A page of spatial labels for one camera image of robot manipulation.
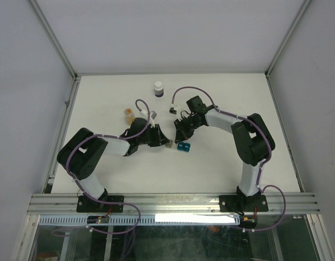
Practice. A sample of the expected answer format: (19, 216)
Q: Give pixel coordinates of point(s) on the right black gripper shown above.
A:
(181, 132)

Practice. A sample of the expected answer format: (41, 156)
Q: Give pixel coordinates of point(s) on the tan pill box compartment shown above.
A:
(169, 144)

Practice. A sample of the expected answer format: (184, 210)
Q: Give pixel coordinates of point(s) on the left aluminium frame post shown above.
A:
(36, 9)

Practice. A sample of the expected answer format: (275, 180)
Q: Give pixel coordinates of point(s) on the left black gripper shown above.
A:
(159, 139)

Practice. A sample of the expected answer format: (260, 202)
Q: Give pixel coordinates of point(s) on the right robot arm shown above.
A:
(254, 145)

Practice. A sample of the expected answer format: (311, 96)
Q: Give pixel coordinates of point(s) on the right aluminium frame post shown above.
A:
(299, 16)

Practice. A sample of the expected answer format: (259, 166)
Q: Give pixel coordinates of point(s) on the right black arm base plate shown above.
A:
(237, 204)

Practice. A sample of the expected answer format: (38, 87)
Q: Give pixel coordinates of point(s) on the amber pill bottle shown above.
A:
(129, 116)

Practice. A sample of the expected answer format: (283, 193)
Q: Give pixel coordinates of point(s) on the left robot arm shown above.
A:
(80, 156)

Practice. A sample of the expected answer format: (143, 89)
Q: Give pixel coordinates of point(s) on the teal pill box compartments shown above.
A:
(183, 146)

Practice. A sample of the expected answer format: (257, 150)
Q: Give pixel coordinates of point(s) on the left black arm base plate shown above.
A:
(87, 205)

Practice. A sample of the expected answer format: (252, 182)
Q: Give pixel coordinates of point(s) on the white cap dark bottle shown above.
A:
(158, 89)

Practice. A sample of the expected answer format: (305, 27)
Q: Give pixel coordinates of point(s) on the grey slotted cable duct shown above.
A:
(143, 220)

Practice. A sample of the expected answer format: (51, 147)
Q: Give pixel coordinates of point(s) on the aluminium frame post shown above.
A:
(299, 16)
(36, 9)

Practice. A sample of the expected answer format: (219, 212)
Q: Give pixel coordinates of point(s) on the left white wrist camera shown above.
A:
(149, 116)

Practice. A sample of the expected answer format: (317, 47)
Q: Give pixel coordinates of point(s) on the aluminium front rail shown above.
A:
(271, 203)

